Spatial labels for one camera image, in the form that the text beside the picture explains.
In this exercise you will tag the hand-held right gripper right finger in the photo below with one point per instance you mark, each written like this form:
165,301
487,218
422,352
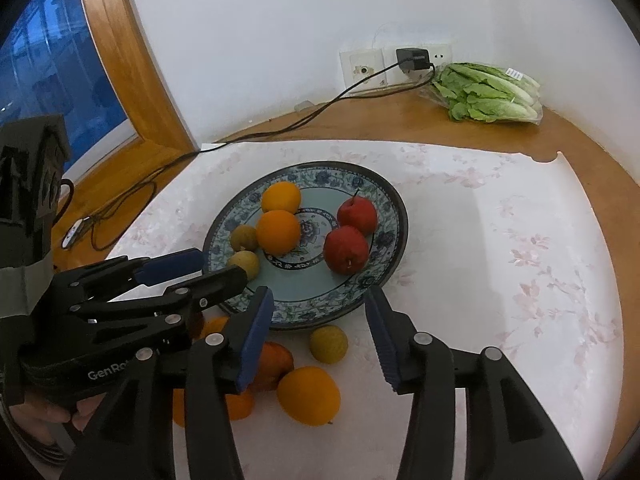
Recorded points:
382,345

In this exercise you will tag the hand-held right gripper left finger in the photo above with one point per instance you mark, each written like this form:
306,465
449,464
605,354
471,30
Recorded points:
255,340

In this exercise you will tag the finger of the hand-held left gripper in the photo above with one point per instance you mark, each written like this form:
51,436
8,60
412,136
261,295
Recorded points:
170,265
210,287

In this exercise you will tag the orange-red apple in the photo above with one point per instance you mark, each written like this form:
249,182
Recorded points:
274,365

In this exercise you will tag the orange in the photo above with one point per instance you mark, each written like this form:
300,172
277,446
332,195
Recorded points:
281,197
278,231
308,395
237,405
214,327

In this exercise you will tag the small yellow pear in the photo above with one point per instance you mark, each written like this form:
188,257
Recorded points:
243,237
328,344
245,260

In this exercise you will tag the blue patterned ceramic plate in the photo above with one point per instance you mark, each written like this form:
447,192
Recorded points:
300,287

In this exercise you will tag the large red apple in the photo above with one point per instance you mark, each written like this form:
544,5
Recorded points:
356,215
346,249

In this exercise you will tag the person's left hand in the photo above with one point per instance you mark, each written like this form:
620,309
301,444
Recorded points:
50,417

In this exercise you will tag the small white device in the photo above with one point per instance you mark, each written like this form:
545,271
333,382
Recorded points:
74,234

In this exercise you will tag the white floral tablecloth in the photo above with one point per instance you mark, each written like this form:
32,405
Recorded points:
475,260

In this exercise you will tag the blue window pane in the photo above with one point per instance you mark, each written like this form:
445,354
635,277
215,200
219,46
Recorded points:
50,75

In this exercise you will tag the bagged green lettuce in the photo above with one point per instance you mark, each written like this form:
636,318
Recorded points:
480,95

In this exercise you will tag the black power adapter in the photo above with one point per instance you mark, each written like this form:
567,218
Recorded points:
412,59

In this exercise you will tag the wooden window frame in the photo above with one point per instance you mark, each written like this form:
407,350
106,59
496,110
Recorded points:
125,60

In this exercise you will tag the white coaxial wall outlet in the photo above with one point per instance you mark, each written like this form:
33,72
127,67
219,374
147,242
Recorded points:
360,60

